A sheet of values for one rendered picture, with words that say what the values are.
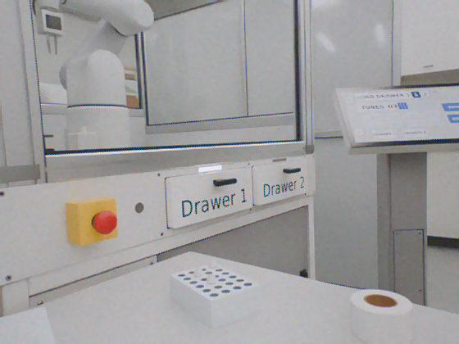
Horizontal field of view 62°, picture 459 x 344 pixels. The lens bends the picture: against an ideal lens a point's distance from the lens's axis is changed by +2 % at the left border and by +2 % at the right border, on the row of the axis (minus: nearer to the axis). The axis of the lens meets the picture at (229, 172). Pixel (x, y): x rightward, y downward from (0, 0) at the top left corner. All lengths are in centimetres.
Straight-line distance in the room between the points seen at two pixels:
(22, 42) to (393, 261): 147
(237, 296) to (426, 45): 371
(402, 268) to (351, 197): 86
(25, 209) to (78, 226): 8
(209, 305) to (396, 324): 22
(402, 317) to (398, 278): 122
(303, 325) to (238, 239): 54
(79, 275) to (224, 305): 31
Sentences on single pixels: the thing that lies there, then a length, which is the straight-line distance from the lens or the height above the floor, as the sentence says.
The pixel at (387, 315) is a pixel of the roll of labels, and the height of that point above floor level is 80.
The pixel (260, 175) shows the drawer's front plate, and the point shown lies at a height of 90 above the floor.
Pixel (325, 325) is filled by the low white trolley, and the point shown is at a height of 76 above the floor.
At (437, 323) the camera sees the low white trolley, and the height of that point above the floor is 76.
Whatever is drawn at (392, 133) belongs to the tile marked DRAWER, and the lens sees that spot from 153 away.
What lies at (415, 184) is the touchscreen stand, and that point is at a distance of 166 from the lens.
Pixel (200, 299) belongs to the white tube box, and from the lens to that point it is 54.
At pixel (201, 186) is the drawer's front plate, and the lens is 87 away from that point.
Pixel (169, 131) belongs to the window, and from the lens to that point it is 85.
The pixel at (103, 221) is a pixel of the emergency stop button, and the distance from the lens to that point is 65.
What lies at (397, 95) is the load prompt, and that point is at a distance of 168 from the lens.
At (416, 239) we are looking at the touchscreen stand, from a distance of 171.
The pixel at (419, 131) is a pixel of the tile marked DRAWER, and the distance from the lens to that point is 157.
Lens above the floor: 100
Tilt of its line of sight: 5 degrees down
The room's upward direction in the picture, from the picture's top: 2 degrees counter-clockwise
